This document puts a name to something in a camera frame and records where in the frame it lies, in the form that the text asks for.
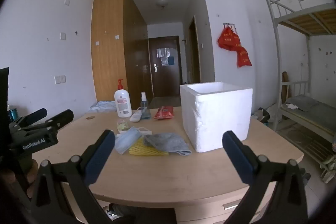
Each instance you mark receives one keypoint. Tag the wooden desk drawer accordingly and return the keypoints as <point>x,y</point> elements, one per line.
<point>210,213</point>

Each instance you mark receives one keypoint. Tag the wall hook rack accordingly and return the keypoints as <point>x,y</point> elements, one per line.
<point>229,25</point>

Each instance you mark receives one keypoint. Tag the white rag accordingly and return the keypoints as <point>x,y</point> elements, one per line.
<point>292,106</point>

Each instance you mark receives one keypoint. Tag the blue face mask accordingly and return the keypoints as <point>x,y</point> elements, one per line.
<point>127,141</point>

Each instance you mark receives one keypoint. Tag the red plastic bag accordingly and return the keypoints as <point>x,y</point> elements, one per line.
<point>228,39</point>
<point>244,57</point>

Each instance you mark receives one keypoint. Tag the light blue bag bundle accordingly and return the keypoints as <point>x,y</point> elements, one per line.
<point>103,106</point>

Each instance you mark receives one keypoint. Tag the dark brown entrance door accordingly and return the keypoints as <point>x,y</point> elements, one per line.
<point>165,74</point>

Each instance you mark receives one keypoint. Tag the white metal bunk bed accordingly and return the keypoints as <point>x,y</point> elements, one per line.
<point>305,29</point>

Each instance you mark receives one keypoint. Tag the red snack packet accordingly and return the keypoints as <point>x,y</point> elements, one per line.
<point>164,112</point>

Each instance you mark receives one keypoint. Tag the white paper tissue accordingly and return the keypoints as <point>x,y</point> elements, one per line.
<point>145,131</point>

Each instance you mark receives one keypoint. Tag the yellow mesh cloth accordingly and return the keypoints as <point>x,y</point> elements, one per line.
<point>144,151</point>

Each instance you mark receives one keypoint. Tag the grey mattress cloth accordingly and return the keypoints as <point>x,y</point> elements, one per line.
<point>302,103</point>

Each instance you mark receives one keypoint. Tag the double wall switch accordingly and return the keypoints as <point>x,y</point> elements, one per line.
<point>60,79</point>

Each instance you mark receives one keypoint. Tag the teal cup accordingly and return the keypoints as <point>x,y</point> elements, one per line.
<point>12,114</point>

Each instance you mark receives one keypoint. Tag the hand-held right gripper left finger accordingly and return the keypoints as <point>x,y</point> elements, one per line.
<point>99,157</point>

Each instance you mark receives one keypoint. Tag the wooden wardrobe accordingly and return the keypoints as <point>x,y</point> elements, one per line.
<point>110,56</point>

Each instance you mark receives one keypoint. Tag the black plastic bag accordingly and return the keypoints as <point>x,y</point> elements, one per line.
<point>264,115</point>

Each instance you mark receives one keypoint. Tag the ceiling lamp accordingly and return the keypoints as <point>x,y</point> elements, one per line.
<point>162,3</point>

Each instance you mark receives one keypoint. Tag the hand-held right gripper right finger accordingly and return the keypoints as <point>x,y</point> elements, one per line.
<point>237,158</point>

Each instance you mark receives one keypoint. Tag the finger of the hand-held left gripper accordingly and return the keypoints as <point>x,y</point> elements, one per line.
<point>61,117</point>
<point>35,115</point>

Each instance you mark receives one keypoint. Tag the white lotion bottle red pump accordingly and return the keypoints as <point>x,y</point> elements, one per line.
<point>122,104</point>

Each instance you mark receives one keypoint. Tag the clear spray bottle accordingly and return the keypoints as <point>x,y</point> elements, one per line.
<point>143,102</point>

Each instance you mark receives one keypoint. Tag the brown side door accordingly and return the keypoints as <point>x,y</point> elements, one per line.
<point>194,53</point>

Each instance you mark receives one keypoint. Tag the white remote control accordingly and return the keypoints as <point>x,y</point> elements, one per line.
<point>136,116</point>

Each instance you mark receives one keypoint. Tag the papers on door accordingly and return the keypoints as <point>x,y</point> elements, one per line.
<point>164,56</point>

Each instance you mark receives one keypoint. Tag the white foam box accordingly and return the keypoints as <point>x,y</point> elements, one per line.
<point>218,119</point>

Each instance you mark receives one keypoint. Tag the wooden board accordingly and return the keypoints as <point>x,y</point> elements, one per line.
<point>285,85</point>

